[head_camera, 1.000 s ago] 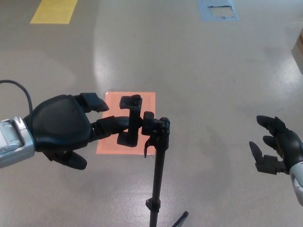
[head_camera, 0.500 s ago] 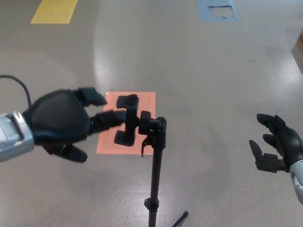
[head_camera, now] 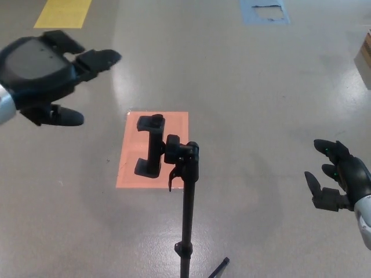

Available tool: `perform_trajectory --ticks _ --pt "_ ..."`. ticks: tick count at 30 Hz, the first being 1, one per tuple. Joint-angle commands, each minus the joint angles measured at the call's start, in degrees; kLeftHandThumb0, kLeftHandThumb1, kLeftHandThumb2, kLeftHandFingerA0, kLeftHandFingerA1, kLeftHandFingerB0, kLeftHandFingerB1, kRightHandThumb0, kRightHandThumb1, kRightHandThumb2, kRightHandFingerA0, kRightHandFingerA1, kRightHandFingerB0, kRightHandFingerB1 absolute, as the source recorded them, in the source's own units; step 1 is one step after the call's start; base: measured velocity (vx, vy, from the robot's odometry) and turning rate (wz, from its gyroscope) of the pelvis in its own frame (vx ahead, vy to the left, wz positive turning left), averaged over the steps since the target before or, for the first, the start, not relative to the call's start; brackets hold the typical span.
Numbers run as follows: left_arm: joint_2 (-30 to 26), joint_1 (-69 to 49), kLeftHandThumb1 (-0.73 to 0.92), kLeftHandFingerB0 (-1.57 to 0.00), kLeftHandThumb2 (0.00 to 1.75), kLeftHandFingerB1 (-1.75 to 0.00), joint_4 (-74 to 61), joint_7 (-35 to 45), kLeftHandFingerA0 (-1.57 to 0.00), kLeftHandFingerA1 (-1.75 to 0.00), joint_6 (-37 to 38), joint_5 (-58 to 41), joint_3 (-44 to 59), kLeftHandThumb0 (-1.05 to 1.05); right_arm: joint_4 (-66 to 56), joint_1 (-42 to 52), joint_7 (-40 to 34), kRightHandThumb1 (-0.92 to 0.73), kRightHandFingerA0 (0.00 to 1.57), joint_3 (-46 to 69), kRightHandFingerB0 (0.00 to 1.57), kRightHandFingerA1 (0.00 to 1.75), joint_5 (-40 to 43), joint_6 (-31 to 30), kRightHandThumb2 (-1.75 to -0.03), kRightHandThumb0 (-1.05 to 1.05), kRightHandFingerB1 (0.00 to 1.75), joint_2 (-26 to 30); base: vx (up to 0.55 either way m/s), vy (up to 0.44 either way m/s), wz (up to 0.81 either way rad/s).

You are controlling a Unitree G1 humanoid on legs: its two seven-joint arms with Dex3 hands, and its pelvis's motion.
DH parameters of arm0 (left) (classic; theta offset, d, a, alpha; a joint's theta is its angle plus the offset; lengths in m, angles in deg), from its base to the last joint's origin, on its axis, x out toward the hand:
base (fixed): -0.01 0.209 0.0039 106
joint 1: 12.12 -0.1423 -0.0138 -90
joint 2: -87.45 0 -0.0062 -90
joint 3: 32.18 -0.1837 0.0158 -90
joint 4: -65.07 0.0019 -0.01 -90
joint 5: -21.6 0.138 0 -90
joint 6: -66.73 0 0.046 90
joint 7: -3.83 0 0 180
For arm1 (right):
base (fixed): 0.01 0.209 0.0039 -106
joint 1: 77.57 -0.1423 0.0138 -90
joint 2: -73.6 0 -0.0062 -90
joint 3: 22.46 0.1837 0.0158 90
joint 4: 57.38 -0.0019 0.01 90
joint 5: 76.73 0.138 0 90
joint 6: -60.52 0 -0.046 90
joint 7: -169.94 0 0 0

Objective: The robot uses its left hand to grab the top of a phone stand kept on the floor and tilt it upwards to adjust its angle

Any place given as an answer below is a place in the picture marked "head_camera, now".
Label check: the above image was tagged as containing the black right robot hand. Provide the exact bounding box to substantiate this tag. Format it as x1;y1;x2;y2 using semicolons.
304;139;371;213

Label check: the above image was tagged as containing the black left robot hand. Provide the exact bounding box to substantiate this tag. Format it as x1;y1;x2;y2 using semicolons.
0;30;122;127

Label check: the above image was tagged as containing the black tripod phone stand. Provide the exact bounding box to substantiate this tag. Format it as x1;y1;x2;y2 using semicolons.
133;114;231;278

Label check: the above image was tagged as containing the cardboard box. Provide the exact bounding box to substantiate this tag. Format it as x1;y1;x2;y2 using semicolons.
353;28;371;90

